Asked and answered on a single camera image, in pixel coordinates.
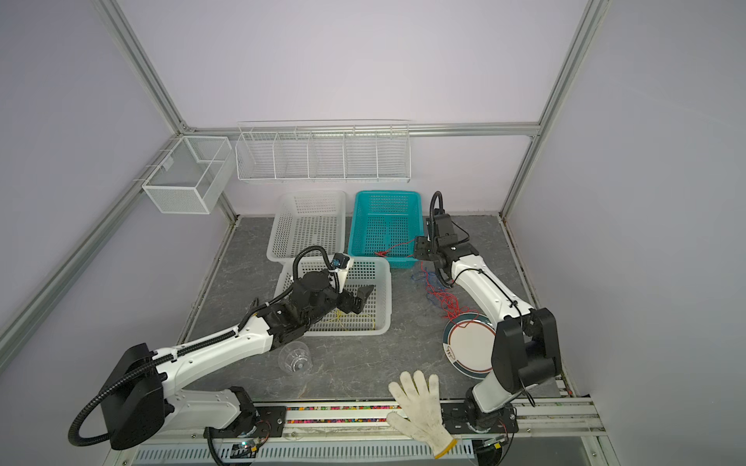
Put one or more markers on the white wire rack shelf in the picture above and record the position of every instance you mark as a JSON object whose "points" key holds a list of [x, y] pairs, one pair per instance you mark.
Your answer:
{"points": [[324, 150]]}

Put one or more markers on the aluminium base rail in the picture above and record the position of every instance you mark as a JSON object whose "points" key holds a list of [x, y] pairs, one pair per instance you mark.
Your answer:
{"points": [[549, 417]]}

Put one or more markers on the white knit work glove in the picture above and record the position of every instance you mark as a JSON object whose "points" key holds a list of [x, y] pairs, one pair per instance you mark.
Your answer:
{"points": [[420, 417]]}

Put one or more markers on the teal plastic basket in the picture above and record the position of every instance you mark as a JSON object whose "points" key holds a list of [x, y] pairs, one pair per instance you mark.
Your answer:
{"points": [[385, 224]]}

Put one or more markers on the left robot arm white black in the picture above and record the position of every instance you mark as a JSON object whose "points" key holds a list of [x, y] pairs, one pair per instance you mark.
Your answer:
{"points": [[148, 391]]}

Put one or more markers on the white plastic basket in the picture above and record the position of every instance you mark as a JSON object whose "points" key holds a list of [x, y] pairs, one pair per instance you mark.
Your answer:
{"points": [[306, 300], [308, 218]]}

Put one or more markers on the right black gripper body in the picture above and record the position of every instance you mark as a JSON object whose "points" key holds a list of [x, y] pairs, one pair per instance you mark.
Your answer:
{"points": [[424, 249]]}

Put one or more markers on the clear plastic cup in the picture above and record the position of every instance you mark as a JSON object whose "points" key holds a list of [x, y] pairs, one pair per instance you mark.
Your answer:
{"points": [[295, 358]]}

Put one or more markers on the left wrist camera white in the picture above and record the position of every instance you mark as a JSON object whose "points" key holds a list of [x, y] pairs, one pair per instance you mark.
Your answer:
{"points": [[341, 264]]}

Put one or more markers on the white mesh wall box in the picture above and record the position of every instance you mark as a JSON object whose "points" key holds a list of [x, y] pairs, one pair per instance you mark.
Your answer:
{"points": [[192, 176]]}

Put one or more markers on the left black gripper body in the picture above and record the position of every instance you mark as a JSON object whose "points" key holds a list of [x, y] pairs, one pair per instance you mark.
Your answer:
{"points": [[344, 301]]}

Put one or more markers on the white plate green rim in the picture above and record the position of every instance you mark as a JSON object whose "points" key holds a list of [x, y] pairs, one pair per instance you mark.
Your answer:
{"points": [[468, 344]]}

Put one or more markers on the aluminium frame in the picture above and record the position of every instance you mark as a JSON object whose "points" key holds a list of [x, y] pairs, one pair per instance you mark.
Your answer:
{"points": [[18, 331]]}

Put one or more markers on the rear white plastic basket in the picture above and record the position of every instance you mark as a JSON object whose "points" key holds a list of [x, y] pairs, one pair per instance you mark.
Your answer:
{"points": [[308, 218]]}

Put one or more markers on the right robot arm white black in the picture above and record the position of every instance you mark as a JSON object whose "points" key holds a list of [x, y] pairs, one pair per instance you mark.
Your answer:
{"points": [[525, 347]]}

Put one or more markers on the front white plastic basket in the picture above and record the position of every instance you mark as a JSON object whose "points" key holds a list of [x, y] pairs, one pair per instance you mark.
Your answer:
{"points": [[306, 300]]}

